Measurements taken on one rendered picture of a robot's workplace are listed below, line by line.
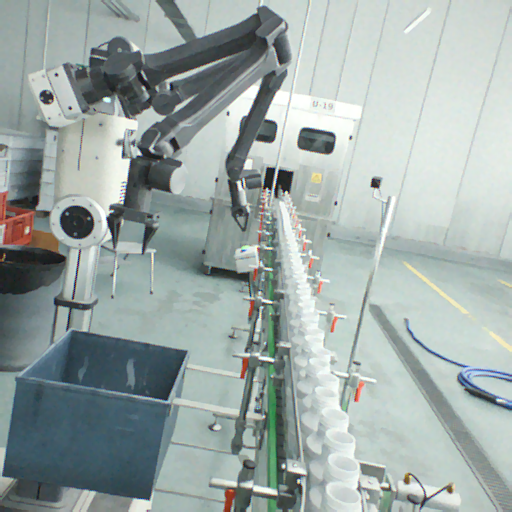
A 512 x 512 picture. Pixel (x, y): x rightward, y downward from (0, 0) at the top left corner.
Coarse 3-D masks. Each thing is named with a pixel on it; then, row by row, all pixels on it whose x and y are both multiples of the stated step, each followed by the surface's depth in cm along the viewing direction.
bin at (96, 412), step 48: (96, 336) 149; (48, 384) 118; (96, 384) 151; (144, 384) 151; (48, 432) 121; (96, 432) 120; (144, 432) 120; (48, 480) 122; (96, 480) 122; (144, 480) 122
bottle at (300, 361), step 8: (304, 336) 107; (312, 336) 109; (304, 344) 107; (312, 344) 106; (320, 344) 106; (304, 352) 106; (296, 360) 107; (304, 360) 106; (296, 368) 106; (296, 376) 106; (288, 384) 108; (288, 392) 108; (288, 400) 108; (288, 408) 108; (288, 416) 108
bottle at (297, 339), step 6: (306, 318) 120; (300, 324) 118; (306, 324) 117; (312, 324) 117; (300, 330) 118; (294, 336) 119; (300, 336) 118; (294, 342) 118; (300, 342) 117; (294, 348) 118; (294, 354) 118; (288, 360) 119; (288, 366) 119; (288, 372) 119; (288, 378) 119
